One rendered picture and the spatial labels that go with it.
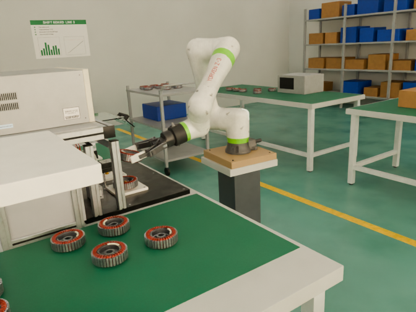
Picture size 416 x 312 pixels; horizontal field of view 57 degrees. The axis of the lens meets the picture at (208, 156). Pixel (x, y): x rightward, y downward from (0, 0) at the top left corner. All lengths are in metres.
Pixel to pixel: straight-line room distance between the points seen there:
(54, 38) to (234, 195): 5.43
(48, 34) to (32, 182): 6.49
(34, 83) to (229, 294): 0.99
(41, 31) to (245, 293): 6.36
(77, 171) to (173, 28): 7.38
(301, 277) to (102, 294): 0.55
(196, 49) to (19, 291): 1.34
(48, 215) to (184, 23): 6.90
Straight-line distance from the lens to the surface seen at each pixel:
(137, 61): 7.58
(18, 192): 0.64
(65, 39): 7.14
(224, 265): 1.19
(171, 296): 1.08
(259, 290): 1.09
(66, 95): 1.55
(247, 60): 9.05
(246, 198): 2.22
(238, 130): 2.11
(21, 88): 1.52
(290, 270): 1.17
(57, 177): 0.65
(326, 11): 8.58
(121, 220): 1.46
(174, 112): 4.64
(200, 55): 2.00
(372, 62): 7.94
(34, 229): 1.50
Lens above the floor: 1.39
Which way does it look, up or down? 16 degrees down
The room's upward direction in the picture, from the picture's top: 3 degrees counter-clockwise
